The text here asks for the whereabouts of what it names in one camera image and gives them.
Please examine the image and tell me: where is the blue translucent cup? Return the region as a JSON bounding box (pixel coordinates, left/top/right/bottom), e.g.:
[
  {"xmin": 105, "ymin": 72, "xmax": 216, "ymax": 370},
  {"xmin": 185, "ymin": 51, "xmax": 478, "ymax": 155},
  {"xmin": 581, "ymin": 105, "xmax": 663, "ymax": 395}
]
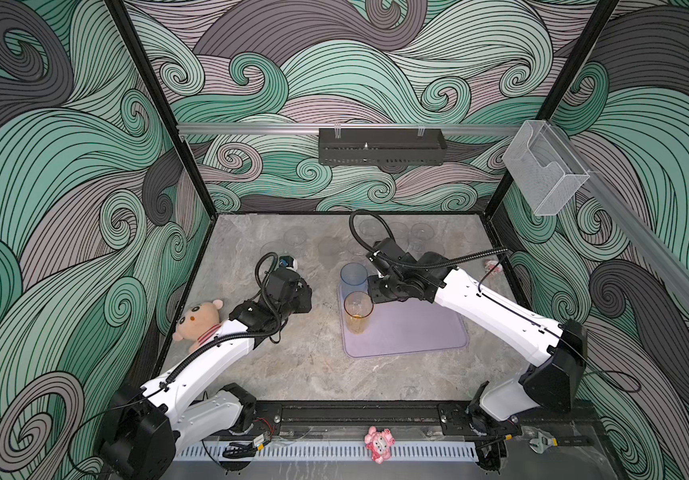
[{"xmin": 340, "ymin": 262, "xmax": 368, "ymax": 299}]

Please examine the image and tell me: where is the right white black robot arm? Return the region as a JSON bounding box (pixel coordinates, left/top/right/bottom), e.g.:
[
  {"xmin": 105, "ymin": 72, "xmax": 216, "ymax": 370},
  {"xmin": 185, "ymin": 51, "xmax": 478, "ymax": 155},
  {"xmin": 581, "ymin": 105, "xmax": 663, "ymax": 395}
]
[{"xmin": 348, "ymin": 210, "xmax": 588, "ymax": 422}]

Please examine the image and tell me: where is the clear acrylic wall box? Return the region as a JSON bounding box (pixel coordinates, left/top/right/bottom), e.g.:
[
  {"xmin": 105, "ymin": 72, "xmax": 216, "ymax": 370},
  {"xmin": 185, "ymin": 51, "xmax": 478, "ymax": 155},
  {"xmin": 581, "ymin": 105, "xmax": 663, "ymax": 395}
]
[{"xmin": 502, "ymin": 120, "xmax": 589, "ymax": 217}]

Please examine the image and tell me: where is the black wall-mounted rack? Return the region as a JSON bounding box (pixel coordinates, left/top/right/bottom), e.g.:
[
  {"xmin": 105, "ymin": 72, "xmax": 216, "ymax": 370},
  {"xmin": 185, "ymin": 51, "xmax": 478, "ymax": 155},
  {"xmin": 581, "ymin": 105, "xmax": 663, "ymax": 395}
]
[{"xmin": 318, "ymin": 127, "xmax": 448, "ymax": 172}]

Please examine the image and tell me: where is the yellow translucent cup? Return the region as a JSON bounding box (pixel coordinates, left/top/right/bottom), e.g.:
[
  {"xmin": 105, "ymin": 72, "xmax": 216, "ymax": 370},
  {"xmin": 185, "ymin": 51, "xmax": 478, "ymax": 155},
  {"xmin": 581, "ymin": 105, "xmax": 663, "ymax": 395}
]
[{"xmin": 344, "ymin": 291, "xmax": 373, "ymax": 334}]

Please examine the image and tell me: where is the clear glass cup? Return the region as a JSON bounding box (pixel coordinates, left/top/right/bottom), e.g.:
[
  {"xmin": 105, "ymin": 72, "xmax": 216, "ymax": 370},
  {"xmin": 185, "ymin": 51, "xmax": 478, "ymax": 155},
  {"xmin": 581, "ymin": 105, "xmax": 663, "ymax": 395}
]
[
  {"xmin": 284, "ymin": 227, "xmax": 308, "ymax": 251},
  {"xmin": 409, "ymin": 223, "xmax": 435, "ymax": 250}
]

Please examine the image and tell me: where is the small pink white toy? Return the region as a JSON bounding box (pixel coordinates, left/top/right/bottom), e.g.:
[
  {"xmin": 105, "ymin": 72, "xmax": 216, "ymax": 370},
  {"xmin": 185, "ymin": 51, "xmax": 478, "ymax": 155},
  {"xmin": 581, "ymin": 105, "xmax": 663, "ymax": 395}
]
[{"xmin": 485, "ymin": 260, "xmax": 502, "ymax": 273}]

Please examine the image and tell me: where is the white slotted cable duct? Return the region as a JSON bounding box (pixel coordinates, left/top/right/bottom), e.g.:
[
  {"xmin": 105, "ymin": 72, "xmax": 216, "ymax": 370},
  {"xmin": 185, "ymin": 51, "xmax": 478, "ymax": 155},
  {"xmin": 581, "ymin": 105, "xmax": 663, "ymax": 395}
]
[{"xmin": 174, "ymin": 440, "xmax": 478, "ymax": 463}]

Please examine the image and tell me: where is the silver adjustable wrench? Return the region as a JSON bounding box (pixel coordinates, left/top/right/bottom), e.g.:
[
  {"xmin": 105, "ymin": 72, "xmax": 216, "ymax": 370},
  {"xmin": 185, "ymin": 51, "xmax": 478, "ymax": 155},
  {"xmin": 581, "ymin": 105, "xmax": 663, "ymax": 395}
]
[{"xmin": 529, "ymin": 430, "xmax": 557, "ymax": 454}]

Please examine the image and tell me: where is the bear plush toy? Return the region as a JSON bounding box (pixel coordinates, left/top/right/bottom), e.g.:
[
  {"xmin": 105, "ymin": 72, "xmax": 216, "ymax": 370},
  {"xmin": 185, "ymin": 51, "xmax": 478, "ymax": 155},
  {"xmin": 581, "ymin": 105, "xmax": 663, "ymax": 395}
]
[{"xmin": 172, "ymin": 299, "xmax": 224, "ymax": 353}]

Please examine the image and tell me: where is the lilac plastic tray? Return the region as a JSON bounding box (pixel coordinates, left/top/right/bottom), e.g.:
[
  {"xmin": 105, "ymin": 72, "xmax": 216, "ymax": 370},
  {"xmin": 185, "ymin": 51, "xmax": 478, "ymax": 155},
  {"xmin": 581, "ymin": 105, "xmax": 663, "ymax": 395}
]
[{"xmin": 338, "ymin": 280, "xmax": 468, "ymax": 358}]

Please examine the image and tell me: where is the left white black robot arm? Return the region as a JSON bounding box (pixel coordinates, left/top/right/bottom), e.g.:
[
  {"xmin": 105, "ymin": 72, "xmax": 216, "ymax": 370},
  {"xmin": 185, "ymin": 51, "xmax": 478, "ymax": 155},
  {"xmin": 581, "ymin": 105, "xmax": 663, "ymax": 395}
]
[{"xmin": 94, "ymin": 252, "xmax": 312, "ymax": 479}]

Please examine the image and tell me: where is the pink flower toy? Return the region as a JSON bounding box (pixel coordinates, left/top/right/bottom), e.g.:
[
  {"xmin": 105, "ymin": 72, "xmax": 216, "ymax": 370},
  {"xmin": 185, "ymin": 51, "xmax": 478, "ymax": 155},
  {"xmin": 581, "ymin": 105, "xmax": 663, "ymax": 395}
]
[{"xmin": 364, "ymin": 426, "xmax": 395, "ymax": 464}]

